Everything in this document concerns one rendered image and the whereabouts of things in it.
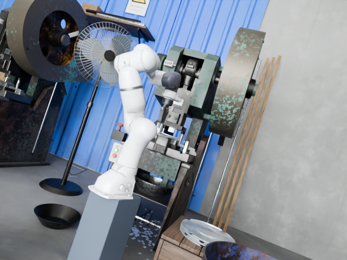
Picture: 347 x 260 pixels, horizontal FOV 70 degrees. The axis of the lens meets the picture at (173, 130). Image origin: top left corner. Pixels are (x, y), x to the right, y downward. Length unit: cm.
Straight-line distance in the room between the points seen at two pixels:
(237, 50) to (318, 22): 205
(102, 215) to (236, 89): 105
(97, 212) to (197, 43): 263
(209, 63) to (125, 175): 112
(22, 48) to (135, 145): 156
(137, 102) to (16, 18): 157
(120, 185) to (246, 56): 107
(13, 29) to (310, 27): 310
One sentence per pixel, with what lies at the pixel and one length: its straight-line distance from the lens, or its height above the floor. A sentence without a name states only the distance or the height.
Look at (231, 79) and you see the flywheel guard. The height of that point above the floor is 125.
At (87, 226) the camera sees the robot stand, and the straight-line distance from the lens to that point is 131.
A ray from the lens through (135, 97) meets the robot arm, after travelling 117.
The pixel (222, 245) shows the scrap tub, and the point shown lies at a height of 46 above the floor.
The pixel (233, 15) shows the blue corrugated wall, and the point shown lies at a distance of 352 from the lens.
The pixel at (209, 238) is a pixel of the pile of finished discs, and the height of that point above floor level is 38.
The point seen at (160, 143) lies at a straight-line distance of 184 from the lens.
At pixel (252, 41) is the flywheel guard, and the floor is 154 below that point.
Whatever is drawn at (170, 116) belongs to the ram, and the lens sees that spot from 191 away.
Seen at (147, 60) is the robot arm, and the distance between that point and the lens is 120.
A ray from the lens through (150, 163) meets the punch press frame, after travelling 180.
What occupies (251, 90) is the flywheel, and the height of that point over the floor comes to 130.
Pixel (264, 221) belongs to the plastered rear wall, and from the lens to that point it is 321.
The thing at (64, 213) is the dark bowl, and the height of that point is 3.
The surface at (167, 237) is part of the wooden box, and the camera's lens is 124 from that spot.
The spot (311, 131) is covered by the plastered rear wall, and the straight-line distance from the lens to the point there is 324.
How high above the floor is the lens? 80
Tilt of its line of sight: 1 degrees up
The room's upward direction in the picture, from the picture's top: 19 degrees clockwise
